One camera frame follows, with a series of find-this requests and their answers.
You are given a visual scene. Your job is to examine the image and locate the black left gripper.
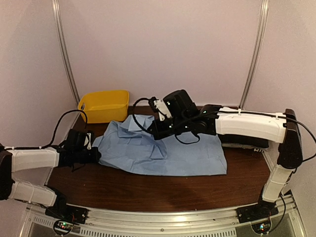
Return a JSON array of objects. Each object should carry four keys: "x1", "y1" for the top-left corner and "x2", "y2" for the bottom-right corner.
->
[{"x1": 74, "y1": 146, "x2": 101, "y2": 163}]

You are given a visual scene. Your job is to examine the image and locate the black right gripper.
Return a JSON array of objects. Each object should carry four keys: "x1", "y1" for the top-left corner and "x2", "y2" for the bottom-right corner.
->
[{"x1": 148, "y1": 115, "x2": 191, "y2": 140}]

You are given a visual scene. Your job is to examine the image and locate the light blue long sleeve shirt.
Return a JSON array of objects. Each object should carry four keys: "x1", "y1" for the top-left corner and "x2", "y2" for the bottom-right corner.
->
[{"x1": 93, "y1": 115, "x2": 227, "y2": 176}]

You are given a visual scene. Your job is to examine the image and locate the yellow plastic basket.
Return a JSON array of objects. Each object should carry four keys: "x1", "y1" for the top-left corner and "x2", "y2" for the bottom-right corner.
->
[{"x1": 78, "y1": 90, "x2": 129, "y2": 123}]

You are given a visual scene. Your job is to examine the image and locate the black shirt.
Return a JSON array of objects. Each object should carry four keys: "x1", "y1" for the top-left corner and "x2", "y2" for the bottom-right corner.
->
[{"x1": 218, "y1": 134, "x2": 269, "y2": 149}]

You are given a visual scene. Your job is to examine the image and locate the grey shirt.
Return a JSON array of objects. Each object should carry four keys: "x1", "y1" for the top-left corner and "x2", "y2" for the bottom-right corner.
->
[{"x1": 222, "y1": 143, "x2": 268, "y2": 152}]

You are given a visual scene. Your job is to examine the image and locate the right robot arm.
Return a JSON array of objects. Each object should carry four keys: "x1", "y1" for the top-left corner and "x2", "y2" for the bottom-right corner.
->
[{"x1": 148, "y1": 90, "x2": 303, "y2": 218}]

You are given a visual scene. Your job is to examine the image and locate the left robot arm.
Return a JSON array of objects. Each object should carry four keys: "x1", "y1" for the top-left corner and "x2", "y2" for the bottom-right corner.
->
[{"x1": 0, "y1": 129, "x2": 101, "y2": 219}]

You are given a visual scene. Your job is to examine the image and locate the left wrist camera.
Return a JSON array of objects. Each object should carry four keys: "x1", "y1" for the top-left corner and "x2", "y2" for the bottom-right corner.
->
[{"x1": 84, "y1": 132, "x2": 94, "y2": 150}]

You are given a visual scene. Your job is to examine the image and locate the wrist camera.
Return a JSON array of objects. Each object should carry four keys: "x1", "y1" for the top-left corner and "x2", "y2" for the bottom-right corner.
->
[
  {"x1": 149, "y1": 97, "x2": 172, "y2": 121},
  {"x1": 84, "y1": 132, "x2": 94, "y2": 150}
]

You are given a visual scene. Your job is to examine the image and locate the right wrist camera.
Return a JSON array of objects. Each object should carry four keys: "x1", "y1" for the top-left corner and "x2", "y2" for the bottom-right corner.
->
[{"x1": 149, "y1": 97, "x2": 172, "y2": 121}]

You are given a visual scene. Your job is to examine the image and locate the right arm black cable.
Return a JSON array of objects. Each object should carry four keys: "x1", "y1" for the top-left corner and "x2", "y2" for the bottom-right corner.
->
[{"x1": 132, "y1": 98, "x2": 155, "y2": 133}]

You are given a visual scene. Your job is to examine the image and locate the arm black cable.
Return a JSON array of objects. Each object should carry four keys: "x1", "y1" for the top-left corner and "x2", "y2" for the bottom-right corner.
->
[
  {"x1": 4, "y1": 110, "x2": 88, "y2": 150},
  {"x1": 132, "y1": 98, "x2": 155, "y2": 133}
]

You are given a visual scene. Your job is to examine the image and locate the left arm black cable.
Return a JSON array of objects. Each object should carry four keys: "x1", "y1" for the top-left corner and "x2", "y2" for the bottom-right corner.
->
[{"x1": 4, "y1": 110, "x2": 88, "y2": 150}]

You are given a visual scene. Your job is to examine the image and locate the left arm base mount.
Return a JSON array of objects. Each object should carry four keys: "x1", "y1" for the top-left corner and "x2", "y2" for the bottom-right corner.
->
[{"x1": 45, "y1": 205, "x2": 88, "y2": 225}]

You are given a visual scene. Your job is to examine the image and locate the aluminium front rail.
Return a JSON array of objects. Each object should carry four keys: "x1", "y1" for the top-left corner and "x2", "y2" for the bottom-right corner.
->
[{"x1": 18, "y1": 195, "x2": 306, "y2": 237}]

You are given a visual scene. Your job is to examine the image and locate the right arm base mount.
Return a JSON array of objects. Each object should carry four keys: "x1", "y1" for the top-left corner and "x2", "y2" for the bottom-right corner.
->
[{"x1": 236, "y1": 203, "x2": 278, "y2": 224}]

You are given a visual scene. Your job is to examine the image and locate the left aluminium frame post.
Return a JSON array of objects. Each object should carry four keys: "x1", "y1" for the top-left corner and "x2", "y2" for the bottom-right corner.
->
[{"x1": 52, "y1": 0, "x2": 80, "y2": 105}]

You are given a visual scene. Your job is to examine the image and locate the aluminium frame post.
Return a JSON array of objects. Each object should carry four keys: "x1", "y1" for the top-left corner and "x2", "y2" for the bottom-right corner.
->
[
  {"x1": 239, "y1": 0, "x2": 269, "y2": 109},
  {"x1": 52, "y1": 0, "x2": 80, "y2": 105}
]

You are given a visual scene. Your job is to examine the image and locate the right aluminium frame post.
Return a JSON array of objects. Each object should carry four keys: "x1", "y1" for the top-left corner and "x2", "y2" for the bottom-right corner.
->
[{"x1": 239, "y1": 0, "x2": 269, "y2": 109}]

